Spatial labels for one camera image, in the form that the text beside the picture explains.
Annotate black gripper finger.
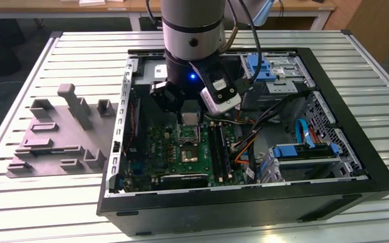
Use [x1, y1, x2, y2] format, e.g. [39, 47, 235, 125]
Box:
[149, 80, 185, 125]
[182, 99, 202, 114]

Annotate silver CPU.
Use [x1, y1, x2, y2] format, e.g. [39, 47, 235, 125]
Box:
[181, 112, 201, 127]

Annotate CPU socket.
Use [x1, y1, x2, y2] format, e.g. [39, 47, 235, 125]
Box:
[179, 145, 201, 164]

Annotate grey power supply unit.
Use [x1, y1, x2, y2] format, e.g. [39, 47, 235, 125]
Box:
[131, 59, 167, 119]

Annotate metal socket cover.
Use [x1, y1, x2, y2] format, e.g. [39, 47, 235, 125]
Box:
[175, 125, 201, 145]

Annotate black RAM slot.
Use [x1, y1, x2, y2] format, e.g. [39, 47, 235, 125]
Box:
[218, 121, 234, 181]
[215, 122, 230, 181]
[210, 123, 226, 182]
[206, 123, 222, 182]

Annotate green motherboard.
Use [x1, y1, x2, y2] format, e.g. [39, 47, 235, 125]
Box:
[118, 117, 249, 190]

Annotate blue plastic drive caddy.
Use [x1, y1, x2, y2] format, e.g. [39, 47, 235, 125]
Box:
[246, 54, 277, 83]

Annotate silver metal disk bay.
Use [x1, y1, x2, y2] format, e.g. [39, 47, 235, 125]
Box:
[269, 141, 354, 183]
[245, 53, 317, 112]

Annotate hard disk in blue carrier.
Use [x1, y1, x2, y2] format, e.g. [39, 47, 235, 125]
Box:
[270, 143, 341, 159]

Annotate grey parts rack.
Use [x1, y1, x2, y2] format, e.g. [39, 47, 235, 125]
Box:
[5, 83, 119, 179]

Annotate white box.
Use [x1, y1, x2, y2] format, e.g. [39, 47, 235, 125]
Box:
[78, 0, 107, 7]

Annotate RAM stick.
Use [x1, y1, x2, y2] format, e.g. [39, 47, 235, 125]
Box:
[27, 149, 66, 155]

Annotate black PC case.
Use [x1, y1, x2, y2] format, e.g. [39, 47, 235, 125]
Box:
[94, 47, 389, 237]

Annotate wooden desk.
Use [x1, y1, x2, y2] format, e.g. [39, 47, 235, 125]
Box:
[0, 0, 337, 31]

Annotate wooden cabinet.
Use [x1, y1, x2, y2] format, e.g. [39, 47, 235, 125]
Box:
[322, 0, 389, 64]

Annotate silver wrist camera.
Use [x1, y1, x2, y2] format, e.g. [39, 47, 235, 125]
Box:
[189, 62, 246, 116]

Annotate black wire bundle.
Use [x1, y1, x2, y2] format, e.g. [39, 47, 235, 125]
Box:
[230, 90, 311, 152]

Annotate brown sleeved cable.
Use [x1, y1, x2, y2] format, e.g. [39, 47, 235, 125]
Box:
[217, 0, 238, 54]

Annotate black camera cable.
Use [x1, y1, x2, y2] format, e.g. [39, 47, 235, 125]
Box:
[235, 0, 266, 95]

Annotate blue SATA wire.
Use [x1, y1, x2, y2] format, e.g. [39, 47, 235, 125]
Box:
[295, 118, 317, 149]

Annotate red orange wires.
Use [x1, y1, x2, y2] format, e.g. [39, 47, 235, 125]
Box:
[307, 126, 322, 144]

